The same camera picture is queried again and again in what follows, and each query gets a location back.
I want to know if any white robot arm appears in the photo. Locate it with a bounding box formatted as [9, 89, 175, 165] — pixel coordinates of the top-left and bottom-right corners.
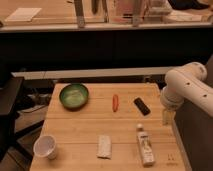
[160, 62, 213, 125]

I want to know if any black rectangular bar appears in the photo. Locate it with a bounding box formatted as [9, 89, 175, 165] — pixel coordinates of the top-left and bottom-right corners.
[134, 98, 150, 116]

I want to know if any white bottle with cap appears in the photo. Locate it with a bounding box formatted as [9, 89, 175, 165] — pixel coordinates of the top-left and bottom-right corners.
[136, 123, 155, 167]

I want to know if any white folded cloth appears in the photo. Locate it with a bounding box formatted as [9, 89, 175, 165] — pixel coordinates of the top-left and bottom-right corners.
[97, 135, 112, 159]

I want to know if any green bowl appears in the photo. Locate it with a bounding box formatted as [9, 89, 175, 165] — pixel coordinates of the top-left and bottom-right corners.
[59, 83, 89, 109]

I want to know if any white plastic cup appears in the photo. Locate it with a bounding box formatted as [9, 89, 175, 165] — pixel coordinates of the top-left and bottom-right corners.
[33, 135, 57, 160]

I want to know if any black chair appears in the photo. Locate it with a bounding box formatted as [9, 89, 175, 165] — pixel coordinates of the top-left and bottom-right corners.
[0, 77, 44, 162]

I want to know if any white paper sheet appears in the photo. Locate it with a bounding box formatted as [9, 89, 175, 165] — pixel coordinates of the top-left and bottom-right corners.
[5, 8, 41, 22]

